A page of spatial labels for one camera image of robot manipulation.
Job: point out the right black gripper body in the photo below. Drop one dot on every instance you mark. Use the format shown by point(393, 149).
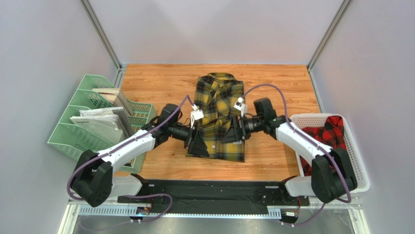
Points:
point(240, 129)

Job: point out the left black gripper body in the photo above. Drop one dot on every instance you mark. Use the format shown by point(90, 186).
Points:
point(190, 134)

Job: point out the yellow plaid long sleeve shirt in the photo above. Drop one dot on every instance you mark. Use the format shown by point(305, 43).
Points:
point(215, 95)

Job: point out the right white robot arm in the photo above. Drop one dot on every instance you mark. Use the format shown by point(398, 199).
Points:
point(332, 173)

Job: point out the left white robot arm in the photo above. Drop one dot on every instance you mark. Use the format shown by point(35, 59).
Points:
point(93, 178)

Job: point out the red plaid long sleeve shirt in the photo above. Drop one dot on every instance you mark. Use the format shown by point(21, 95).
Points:
point(331, 133)

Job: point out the white plastic basket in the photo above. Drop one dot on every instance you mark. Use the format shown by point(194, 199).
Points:
point(318, 120)

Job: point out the book in file rack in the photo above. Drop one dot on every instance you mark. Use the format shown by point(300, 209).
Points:
point(116, 97)

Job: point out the papers in file rack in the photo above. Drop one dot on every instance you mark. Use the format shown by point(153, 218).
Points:
point(109, 124)

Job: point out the green plastic file rack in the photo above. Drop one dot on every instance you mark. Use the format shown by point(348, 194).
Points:
point(73, 140)

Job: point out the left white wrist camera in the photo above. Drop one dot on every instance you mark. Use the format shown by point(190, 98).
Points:
point(195, 115)

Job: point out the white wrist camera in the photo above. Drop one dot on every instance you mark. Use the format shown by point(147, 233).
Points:
point(195, 115)
point(241, 106)

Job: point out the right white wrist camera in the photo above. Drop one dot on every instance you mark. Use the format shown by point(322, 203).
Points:
point(241, 106)

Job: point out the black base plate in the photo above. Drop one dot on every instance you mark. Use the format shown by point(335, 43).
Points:
point(214, 197)

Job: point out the aluminium frame rail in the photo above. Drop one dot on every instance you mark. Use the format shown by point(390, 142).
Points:
point(113, 217)

